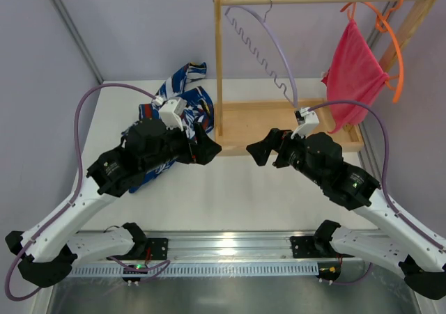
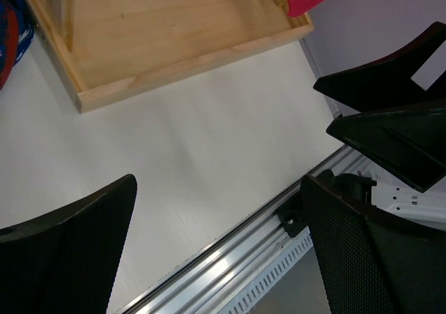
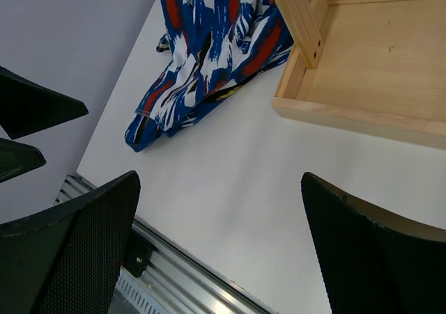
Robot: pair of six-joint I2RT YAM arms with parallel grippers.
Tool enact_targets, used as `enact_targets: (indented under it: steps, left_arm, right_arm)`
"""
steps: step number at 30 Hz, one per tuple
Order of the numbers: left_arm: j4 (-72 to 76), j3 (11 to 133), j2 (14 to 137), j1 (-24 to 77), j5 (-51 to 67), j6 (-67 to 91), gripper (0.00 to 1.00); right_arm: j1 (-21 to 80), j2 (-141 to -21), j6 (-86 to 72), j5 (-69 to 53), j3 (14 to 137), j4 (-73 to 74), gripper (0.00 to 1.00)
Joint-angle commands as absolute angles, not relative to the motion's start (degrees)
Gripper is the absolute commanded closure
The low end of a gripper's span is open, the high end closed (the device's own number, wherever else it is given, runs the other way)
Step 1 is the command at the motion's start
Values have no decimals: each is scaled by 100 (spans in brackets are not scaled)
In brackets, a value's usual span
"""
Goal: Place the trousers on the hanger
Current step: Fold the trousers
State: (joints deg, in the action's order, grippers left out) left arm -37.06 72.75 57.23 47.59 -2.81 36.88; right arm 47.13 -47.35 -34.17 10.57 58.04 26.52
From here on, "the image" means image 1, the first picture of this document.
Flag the orange clothes hanger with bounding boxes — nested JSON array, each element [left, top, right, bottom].
[[341, 2, 405, 103]]

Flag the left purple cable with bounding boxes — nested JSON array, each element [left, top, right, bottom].
[[6, 83, 171, 301]]

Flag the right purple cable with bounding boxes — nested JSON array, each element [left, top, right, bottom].
[[309, 100, 446, 286]]

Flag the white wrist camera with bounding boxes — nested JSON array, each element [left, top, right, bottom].
[[291, 107, 320, 139], [152, 97, 187, 131]]

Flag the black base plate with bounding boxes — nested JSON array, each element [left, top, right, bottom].
[[289, 235, 341, 259], [131, 237, 169, 262]]

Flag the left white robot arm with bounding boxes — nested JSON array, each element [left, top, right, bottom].
[[6, 118, 222, 288]]

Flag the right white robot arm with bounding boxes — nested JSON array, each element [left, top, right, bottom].
[[246, 128, 445, 300]]

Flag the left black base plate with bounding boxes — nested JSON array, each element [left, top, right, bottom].
[[131, 237, 169, 262]]

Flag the slotted cable duct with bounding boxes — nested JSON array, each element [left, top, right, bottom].
[[69, 261, 319, 278]]

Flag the wooden clothes rack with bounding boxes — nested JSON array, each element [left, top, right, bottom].
[[213, 0, 437, 156]]

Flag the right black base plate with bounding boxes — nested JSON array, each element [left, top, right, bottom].
[[289, 235, 341, 259]]

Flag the purple cable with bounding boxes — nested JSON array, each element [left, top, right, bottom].
[[6, 83, 171, 301], [309, 100, 446, 286]]

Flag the lilac clothes hanger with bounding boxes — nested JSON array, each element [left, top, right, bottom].
[[224, 0, 298, 108]]

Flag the pink cloth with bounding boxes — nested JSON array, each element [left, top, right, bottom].
[[321, 18, 390, 134]]

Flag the blue patterned trousers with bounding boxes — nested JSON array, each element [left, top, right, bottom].
[[128, 62, 215, 194]]

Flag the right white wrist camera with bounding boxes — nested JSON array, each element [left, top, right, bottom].
[[291, 107, 320, 139]]

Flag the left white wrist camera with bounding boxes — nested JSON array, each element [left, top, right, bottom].
[[152, 97, 187, 131]]

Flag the aluminium mounting rail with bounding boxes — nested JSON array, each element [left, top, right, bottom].
[[66, 229, 391, 262]]

